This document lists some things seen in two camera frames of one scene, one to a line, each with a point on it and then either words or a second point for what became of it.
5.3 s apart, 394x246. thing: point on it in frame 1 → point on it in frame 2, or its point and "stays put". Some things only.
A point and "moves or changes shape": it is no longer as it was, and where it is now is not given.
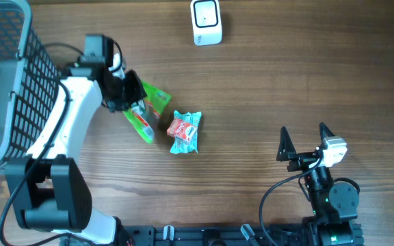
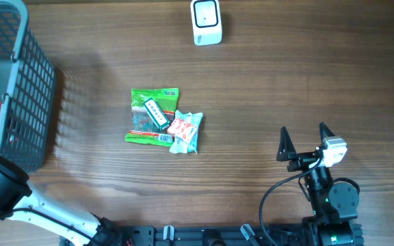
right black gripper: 287,152 stays put
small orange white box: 181,130 stays put
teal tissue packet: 181,145 stays put
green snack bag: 145,115 moves or changes shape
